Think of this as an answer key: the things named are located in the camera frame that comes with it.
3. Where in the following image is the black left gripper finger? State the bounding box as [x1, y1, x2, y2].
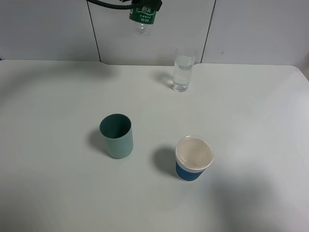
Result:
[131, 0, 162, 11]

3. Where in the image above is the clear bottle green label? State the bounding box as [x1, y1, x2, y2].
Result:
[129, 6, 157, 36]

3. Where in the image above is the teal plastic cup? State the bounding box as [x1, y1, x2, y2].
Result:
[99, 114, 133, 159]

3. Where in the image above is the blue paper cup with lid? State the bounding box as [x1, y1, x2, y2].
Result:
[175, 135, 214, 181]

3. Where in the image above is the tall clear drinking glass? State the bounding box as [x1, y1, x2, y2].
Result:
[172, 47, 196, 92]

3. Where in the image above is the black camera cable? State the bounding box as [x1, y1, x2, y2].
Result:
[86, 0, 135, 11]

